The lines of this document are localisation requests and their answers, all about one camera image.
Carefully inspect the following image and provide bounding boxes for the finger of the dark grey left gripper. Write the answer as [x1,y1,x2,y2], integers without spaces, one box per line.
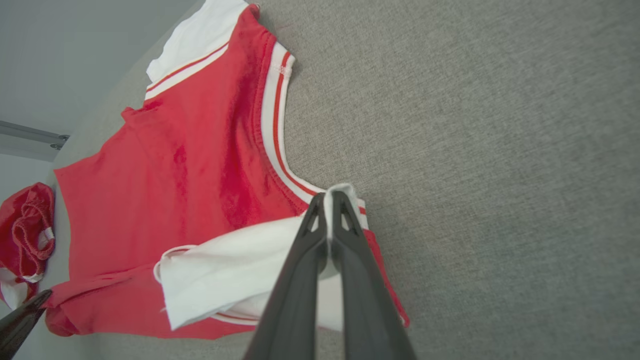
[0,289,53,360]

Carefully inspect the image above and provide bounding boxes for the grey fabric sofa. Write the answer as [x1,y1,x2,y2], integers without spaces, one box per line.
[25,0,640,360]

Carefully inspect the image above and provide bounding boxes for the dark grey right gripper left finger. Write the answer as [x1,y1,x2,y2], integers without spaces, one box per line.
[244,193,330,360]

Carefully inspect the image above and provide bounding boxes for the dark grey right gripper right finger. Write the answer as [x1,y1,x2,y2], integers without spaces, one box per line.
[330,190,417,360]

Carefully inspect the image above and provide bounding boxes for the grey metal stand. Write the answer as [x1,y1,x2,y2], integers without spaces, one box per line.
[0,120,71,151]

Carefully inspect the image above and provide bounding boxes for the red and white jersey shirt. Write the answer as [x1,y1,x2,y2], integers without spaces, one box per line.
[44,0,411,341]

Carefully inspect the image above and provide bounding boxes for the red shorts with white label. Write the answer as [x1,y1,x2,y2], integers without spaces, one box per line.
[0,182,57,311]

